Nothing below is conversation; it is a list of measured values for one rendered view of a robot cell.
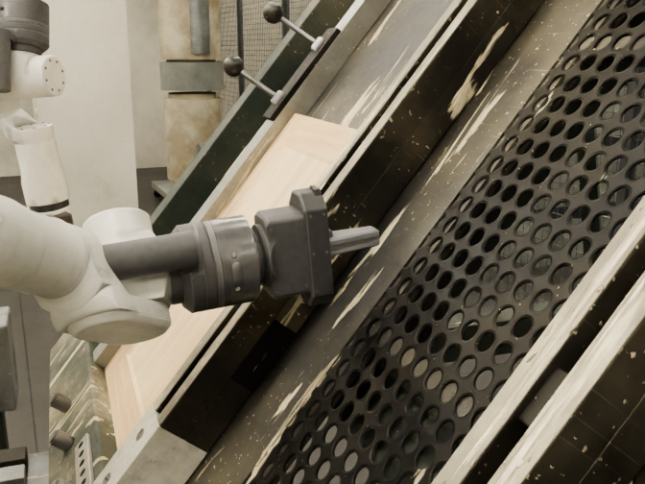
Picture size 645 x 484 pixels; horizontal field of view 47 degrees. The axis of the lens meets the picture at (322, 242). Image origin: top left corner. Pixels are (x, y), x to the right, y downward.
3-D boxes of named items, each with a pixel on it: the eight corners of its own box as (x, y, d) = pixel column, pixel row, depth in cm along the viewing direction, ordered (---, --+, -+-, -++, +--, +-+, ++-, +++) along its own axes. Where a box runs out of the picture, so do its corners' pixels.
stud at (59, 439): (64, 447, 114) (47, 438, 112) (74, 434, 114) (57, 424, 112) (64, 455, 111) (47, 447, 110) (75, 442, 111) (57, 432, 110)
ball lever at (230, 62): (278, 113, 136) (221, 71, 137) (291, 97, 136) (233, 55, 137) (275, 108, 132) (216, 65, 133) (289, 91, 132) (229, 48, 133)
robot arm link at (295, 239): (342, 315, 75) (226, 339, 72) (311, 287, 84) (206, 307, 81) (331, 193, 72) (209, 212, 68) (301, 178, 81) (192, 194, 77)
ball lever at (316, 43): (318, 60, 136) (260, 19, 137) (331, 43, 136) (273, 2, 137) (317, 54, 132) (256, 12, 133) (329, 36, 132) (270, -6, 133)
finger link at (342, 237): (382, 238, 78) (326, 249, 76) (370, 231, 81) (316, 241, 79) (381, 224, 78) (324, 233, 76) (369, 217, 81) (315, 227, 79)
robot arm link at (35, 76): (70, 33, 123) (70, 101, 123) (13, 38, 126) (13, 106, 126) (27, 11, 112) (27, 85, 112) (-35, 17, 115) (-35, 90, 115)
